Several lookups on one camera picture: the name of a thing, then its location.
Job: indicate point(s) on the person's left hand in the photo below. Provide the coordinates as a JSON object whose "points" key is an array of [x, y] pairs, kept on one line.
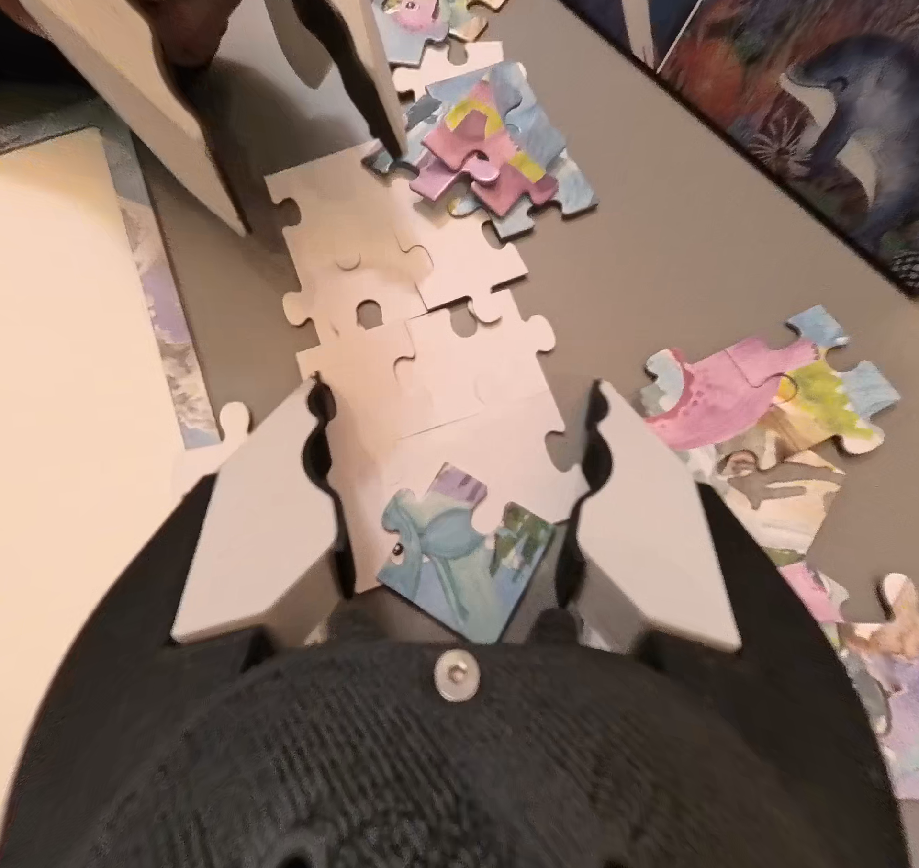
{"points": [[205, 13]]}

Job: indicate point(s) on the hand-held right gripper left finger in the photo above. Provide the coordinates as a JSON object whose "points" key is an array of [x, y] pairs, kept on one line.
{"points": [[258, 523]]}

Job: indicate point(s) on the pink yellow joined jigsaw piece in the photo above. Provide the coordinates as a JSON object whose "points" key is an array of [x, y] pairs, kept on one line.
{"points": [[502, 128]]}

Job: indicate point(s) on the illustrated puzzle box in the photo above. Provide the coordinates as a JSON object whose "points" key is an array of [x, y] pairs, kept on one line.
{"points": [[790, 92]]}

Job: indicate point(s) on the blue dinosaur head jigsaw piece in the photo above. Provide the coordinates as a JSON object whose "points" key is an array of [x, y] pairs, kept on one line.
{"points": [[445, 559]]}

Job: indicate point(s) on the pile of jigsaw pieces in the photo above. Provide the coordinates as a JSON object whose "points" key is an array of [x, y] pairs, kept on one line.
{"points": [[344, 236]]}

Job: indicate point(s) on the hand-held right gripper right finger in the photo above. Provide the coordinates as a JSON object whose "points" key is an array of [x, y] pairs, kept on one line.
{"points": [[653, 537]]}

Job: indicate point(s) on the puzzle tray with painted border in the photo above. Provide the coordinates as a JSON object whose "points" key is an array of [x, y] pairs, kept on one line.
{"points": [[64, 379]]}

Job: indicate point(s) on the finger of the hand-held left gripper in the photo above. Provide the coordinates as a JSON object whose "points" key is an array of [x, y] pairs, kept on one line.
{"points": [[359, 20], [108, 42]]}

